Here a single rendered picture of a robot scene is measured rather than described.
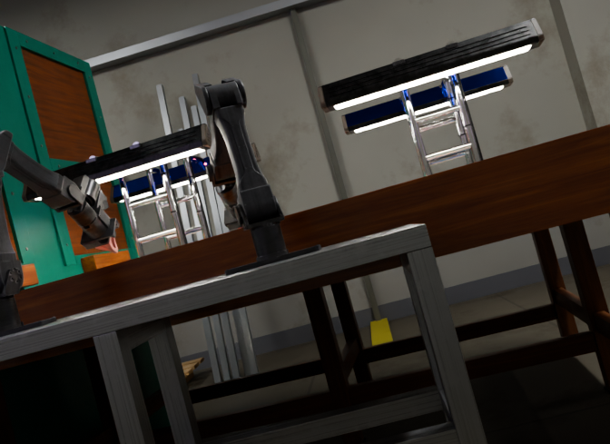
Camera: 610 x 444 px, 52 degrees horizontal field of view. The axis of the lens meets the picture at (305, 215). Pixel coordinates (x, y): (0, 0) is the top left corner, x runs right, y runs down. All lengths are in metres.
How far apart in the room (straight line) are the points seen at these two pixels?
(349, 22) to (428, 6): 0.57
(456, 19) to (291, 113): 1.32
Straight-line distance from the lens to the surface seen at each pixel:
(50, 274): 2.43
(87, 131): 3.01
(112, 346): 1.19
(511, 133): 4.58
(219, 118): 1.36
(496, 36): 1.83
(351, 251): 1.08
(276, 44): 4.64
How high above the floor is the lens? 0.70
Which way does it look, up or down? 2 degrees up
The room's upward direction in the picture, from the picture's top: 15 degrees counter-clockwise
